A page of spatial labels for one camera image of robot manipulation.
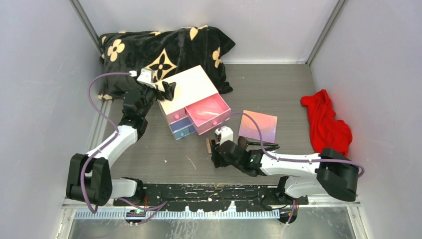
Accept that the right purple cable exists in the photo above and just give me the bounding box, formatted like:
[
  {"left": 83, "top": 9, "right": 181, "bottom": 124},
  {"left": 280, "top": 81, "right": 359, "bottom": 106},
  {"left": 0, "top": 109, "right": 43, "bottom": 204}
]
[{"left": 217, "top": 112, "right": 365, "bottom": 225}]

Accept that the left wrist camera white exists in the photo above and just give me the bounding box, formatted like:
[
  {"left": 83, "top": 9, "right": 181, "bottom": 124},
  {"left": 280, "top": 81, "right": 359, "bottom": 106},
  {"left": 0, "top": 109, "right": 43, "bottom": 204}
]
[{"left": 129, "top": 68, "right": 157, "bottom": 89}]

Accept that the red cloth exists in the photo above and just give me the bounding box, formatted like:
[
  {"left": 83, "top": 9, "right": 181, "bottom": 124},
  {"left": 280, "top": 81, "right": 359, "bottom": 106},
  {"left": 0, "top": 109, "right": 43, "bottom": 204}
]
[{"left": 300, "top": 89, "right": 353, "bottom": 157}]

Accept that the white drawer organizer box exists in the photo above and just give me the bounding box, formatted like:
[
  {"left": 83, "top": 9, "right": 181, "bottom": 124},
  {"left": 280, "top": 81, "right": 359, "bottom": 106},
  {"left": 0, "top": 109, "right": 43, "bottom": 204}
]
[{"left": 156, "top": 66, "right": 218, "bottom": 134}]

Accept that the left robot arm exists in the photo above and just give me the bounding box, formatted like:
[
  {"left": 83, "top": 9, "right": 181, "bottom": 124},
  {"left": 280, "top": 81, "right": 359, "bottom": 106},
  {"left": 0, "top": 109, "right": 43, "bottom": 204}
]
[{"left": 66, "top": 81, "right": 177, "bottom": 206}]

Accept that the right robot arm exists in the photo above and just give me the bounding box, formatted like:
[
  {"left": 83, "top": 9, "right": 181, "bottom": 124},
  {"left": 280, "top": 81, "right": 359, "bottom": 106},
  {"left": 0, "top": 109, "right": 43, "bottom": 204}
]
[{"left": 211, "top": 140, "right": 363, "bottom": 205}]

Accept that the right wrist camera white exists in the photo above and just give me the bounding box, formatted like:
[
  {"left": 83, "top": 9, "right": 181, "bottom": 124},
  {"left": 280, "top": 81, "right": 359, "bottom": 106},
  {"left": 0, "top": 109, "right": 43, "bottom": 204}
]
[{"left": 215, "top": 126, "right": 233, "bottom": 144}]

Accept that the pink drawer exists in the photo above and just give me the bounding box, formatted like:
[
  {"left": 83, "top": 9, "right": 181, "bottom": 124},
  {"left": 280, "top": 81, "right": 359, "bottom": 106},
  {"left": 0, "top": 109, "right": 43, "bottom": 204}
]
[
  {"left": 166, "top": 108, "right": 187, "bottom": 124},
  {"left": 185, "top": 93, "right": 231, "bottom": 135}
]

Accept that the purple cable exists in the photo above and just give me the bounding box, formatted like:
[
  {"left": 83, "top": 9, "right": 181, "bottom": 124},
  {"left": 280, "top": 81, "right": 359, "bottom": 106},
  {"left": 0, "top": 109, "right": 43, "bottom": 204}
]
[
  {"left": 217, "top": 112, "right": 365, "bottom": 225},
  {"left": 80, "top": 72, "right": 169, "bottom": 226}
]

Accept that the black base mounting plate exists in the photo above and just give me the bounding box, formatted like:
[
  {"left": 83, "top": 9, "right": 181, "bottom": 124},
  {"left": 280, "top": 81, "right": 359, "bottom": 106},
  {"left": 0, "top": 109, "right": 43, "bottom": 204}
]
[{"left": 131, "top": 183, "right": 293, "bottom": 212}]

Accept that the large powder brush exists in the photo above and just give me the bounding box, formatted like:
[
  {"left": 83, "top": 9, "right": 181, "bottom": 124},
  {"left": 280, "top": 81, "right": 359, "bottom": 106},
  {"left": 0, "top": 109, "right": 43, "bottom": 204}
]
[{"left": 237, "top": 136, "right": 279, "bottom": 149}]

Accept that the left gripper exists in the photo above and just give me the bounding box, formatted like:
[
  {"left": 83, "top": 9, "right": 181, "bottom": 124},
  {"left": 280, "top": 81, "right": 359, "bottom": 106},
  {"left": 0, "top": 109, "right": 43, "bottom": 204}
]
[{"left": 140, "top": 83, "right": 176, "bottom": 118}]

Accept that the holographic pink palette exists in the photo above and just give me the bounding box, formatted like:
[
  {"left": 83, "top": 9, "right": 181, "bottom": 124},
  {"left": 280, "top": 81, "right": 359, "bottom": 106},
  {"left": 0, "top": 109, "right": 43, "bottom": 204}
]
[{"left": 238, "top": 110, "right": 278, "bottom": 143}]

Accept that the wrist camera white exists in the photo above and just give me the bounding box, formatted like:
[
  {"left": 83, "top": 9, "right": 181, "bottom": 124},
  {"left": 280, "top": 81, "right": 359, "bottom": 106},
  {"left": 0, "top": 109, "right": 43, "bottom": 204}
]
[
  {"left": 215, "top": 126, "right": 233, "bottom": 144},
  {"left": 129, "top": 68, "right": 157, "bottom": 89}
]

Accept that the translucent plastic jar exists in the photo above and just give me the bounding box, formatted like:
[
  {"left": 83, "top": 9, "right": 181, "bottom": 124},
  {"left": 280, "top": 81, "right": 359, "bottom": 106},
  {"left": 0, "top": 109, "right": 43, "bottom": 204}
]
[{"left": 193, "top": 107, "right": 221, "bottom": 120}]

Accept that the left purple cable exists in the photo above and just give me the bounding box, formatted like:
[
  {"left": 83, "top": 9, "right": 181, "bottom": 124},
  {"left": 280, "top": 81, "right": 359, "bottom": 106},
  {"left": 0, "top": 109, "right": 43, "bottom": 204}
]
[{"left": 80, "top": 72, "right": 169, "bottom": 226}]

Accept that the black floral plush blanket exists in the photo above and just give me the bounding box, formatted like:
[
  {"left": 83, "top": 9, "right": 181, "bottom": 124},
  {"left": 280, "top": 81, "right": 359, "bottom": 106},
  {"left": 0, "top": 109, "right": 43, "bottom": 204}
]
[{"left": 98, "top": 25, "right": 235, "bottom": 100}]

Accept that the blue bottom left drawer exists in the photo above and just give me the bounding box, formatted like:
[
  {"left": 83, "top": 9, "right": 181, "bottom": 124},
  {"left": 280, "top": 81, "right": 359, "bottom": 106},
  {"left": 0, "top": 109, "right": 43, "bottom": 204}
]
[{"left": 173, "top": 126, "right": 190, "bottom": 140}]

